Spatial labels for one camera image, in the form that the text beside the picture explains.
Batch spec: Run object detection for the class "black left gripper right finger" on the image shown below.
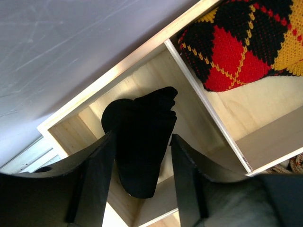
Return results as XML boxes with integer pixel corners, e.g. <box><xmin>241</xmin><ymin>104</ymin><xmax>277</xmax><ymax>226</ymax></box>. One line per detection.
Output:
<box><xmin>170</xmin><ymin>134</ymin><xmax>303</xmax><ymax>227</ymax></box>

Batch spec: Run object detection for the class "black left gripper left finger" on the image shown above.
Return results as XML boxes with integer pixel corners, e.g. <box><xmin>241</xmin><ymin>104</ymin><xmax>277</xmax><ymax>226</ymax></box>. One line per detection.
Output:
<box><xmin>0</xmin><ymin>132</ymin><xmax>116</xmax><ymax>227</ymax></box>

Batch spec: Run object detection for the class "black sock with white stripes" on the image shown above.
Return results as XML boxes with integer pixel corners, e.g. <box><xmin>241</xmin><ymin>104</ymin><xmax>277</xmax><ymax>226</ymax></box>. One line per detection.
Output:
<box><xmin>101</xmin><ymin>87</ymin><xmax>178</xmax><ymax>199</ymax></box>

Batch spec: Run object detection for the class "wooden compartment sock box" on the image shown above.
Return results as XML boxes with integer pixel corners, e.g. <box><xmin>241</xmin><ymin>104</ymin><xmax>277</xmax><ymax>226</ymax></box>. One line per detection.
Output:
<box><xmin>36</xmin><ymin>0</ymin><xmax>303</xmax><ymax>227</ymax></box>

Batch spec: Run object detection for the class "beige orange argyle rolled sock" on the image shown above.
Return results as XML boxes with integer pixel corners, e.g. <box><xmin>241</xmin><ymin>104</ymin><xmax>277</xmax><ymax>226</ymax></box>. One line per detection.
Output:
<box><xmin>267</xmin><ymin>153</ymin><xmax>303</xmax><ymax>174</ymax></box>

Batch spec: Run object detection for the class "red orange argyle rolled sock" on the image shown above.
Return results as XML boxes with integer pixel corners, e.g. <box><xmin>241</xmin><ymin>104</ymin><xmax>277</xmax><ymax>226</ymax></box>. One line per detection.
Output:
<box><xmin>177</xmin><ymin>0</ymin><xmax>303</xmax><ymax>92</ymax></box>

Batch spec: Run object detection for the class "aluminium frame rail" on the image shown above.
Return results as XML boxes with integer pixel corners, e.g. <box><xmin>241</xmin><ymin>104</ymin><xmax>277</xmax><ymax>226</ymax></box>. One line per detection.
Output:
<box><xmin>0</xmin><ymin>137</ymin><xmax>61</xmax><ymax>175</ymax></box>

